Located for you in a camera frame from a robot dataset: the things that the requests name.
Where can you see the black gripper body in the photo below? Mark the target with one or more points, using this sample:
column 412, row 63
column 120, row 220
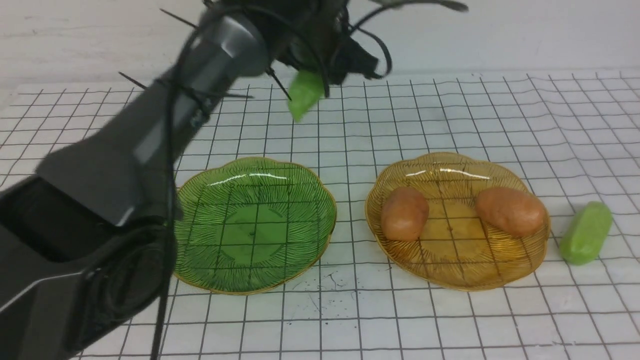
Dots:
column 345, row 50

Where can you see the pointed green cucumber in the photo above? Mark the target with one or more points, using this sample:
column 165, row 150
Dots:
column 305, row 91

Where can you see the orange potato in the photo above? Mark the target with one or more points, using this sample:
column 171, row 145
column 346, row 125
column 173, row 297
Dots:
column 516, row 212
column 404, row 214

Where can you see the blunt green cucumber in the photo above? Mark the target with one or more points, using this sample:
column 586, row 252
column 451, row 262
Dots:
column 587, row 232

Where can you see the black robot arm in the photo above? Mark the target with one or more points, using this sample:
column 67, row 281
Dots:
column 87, row 240

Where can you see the green glass plate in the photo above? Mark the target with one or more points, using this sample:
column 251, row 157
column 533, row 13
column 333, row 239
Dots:
column 251, row 225

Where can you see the amber glass plate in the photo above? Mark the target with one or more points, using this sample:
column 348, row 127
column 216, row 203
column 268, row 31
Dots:
column 457, row 249

